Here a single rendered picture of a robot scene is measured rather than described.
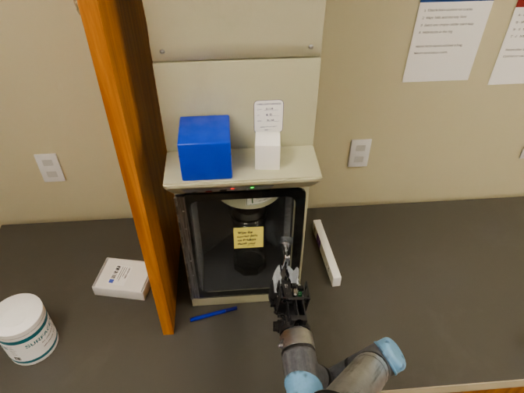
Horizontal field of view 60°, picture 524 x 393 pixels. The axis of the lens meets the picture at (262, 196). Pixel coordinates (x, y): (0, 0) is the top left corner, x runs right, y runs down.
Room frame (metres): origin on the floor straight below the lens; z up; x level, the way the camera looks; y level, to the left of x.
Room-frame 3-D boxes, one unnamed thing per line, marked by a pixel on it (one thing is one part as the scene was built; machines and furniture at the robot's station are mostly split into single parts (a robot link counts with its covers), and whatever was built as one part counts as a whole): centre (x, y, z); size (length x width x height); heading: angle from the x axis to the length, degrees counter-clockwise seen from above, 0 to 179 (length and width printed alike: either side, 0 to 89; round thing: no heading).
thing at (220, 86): (0.94, 0.06, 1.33); 0.32 x 0.25 x 0.77; 95
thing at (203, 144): (0.75, 0.11, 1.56); 0.10 x 0.10 x 0.09; 5
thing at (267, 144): (0.76, -0.01, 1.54); 0.05 x 0.05 x 0.06; 89
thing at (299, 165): (0.75, 0.04, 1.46); 0.32 x 0.11 x 0.10; 95
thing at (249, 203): (0.80, 0.05, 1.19); 0.30 x 0.01 x 0.40; 95
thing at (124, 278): (0.89, 0.42, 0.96); 0.16 x 0.12 x 0.04; 83
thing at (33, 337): (0.67, 0.63, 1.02); 0.13 x 0.13 x 0.15
